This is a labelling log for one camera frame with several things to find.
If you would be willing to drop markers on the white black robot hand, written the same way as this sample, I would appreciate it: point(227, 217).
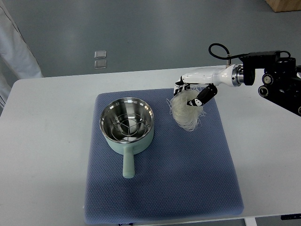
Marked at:
point(211, 76)

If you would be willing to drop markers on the blue textured mat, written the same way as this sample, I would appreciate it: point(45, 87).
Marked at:
point(180, 175)

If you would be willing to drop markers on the white vermicelli noodle bundle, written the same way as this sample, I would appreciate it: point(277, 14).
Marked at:
point(186, 116)

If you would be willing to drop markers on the wooden box corner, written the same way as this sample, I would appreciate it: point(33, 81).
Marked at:
point(284, 5)

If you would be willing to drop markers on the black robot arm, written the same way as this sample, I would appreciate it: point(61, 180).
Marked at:
point(281, 83)

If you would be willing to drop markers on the wire steaming rack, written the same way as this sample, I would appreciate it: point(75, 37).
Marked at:
point(129, 127)

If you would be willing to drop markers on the lower metal floor plate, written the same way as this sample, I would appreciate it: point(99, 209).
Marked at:
point(100, 64)

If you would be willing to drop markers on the mint green steel pot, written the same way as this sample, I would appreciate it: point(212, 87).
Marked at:
point(116, 108)

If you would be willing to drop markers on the upper metal floor plate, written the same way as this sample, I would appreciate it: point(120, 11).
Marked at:
point(100, 54)

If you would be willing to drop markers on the person in white coat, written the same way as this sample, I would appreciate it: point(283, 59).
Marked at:
point(13, 49)

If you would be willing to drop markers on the metal floor plate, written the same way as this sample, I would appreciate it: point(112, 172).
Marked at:
point(100, 54)
point(100, 64)

